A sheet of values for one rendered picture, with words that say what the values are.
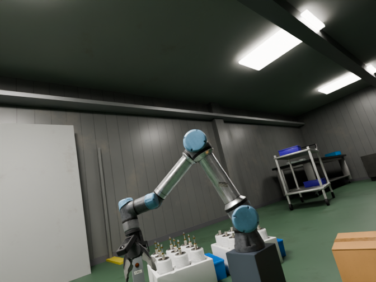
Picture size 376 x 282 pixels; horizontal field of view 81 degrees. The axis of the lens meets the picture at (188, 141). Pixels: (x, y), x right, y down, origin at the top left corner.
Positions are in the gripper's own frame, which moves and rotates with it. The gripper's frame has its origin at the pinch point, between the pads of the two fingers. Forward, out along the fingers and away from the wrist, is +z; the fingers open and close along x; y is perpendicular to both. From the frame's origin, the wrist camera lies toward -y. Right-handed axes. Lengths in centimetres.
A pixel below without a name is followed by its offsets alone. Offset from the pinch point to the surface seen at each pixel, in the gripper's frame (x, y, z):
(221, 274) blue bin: -14, 82, 20
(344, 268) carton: -77, 9, 23
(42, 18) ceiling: 58, 23, -263
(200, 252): -10, 63, 1
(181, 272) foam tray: 3, 52, 8
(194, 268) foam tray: -4, 58, 9
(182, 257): 1, 55, 0
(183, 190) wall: 57, 310, -101
